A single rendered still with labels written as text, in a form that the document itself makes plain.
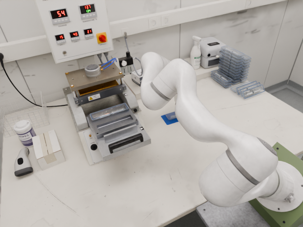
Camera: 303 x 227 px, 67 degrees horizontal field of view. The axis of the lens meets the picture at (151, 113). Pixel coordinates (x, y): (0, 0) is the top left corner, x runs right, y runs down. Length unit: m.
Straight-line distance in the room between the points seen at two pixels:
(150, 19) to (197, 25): 0.47
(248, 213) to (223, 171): 0.47
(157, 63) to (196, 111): 0.29
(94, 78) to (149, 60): 0.39
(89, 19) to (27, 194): 0.91
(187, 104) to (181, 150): 0.55
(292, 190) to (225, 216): 0.28
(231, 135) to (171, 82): 0.29
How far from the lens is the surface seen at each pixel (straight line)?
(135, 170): 1.18
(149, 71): 0.90
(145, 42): 1.85
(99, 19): 1.32
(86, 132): 1.19
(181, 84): 0.78
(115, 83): 1.24
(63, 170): 1.29
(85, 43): 1.34
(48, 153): 1.27
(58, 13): 1.28
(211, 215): 1.07
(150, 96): 0.84
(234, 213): 1.09
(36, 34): 1.65
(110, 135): 1.01
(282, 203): 1.04
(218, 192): 0.68
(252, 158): 0.64
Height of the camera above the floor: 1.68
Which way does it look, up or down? 38 degrees down
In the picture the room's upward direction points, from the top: 4 degrees counter-clockwise
